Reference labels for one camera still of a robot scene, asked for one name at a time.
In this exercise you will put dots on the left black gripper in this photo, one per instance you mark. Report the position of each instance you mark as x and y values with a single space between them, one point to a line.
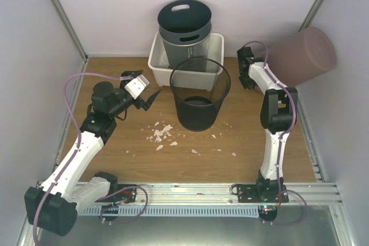
140 102

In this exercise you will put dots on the black mesh wastebasket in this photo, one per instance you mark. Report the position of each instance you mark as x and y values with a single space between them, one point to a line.
197 109

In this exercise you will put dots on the dark grey plastic bin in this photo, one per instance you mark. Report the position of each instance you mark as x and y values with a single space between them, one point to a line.
184 21

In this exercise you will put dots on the mauve plastic bin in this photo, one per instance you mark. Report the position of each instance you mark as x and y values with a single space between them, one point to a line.
302 57

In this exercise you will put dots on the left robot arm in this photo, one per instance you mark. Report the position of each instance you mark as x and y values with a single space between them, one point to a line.
56 203

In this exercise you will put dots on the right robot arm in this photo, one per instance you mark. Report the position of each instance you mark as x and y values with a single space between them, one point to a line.
278 117

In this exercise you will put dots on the white plastic tub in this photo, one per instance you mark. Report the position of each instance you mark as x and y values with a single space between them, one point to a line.
161 67

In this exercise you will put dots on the silver mesh wastebasket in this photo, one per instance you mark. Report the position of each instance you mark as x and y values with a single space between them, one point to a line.
187 53

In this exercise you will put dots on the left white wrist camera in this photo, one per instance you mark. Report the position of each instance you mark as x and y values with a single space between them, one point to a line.
136 86

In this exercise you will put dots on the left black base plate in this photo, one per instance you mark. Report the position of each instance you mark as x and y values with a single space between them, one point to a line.
124 196

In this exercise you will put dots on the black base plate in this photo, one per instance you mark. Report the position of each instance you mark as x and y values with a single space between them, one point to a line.
124 196
250 192

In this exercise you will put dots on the aluminium rail frame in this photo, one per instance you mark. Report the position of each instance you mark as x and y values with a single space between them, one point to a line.
191 194

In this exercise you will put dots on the grey slotted cable duct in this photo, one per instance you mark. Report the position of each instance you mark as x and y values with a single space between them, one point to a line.
174 211

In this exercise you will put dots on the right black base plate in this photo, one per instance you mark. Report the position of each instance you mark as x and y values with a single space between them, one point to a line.
250 192

